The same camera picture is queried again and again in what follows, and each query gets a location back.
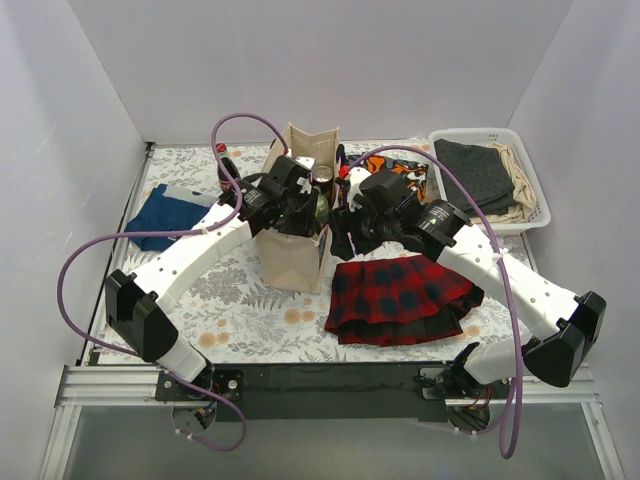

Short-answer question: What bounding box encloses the beige canvas tote bag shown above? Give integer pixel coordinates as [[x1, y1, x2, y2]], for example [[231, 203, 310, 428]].
[[255, 125, 340, 294]]

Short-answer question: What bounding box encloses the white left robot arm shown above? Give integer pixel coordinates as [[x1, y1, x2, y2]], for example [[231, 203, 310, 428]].
[[105, 155, 319, 400]]

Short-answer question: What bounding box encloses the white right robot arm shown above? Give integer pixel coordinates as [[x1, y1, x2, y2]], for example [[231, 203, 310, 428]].
[[329, 167, 606, 398]]

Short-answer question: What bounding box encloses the orange black patterned garment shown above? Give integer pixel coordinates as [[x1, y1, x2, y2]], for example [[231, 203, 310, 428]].
[[339, 153, 429, 207]]

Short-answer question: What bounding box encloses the silver top can right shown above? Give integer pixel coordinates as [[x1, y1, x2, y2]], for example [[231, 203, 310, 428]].
[[311, 165, 334, 199]]

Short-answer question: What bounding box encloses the red plaid skirt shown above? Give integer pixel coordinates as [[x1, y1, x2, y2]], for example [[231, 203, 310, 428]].
[[325, 255, 485, 347]]

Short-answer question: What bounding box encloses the dark grey dotted cloth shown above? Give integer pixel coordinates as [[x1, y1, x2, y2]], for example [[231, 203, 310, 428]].
[[434, 139, 515, 215]]

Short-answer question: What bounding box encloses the blue folded garment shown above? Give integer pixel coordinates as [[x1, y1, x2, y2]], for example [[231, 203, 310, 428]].
[[125, 184, 217, 233]]

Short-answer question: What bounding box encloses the white plastic basket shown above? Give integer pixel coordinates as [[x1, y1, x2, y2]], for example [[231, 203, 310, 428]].
[[428, 127, 551, 235]]

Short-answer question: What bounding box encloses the floral tablecloth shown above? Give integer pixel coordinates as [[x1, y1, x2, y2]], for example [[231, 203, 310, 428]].
[[135, 145, 512, 364]]

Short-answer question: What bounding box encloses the beige cloth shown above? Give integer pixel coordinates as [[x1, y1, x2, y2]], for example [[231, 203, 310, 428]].
[[488, 142, 537, 224]]

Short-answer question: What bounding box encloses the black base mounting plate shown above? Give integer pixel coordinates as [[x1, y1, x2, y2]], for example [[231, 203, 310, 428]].
[[154, 360, 494, 424]]

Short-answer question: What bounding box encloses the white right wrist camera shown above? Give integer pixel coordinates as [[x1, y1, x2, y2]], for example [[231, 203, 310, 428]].
[[346, 167, 371, 212]]

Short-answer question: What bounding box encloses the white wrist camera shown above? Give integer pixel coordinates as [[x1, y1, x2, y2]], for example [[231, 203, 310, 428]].
[[294, 156, 316, 194], [346, 167, 371, 212]]

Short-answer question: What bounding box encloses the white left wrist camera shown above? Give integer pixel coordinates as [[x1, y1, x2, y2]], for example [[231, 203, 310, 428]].
[[294, 156, 316, 194]]

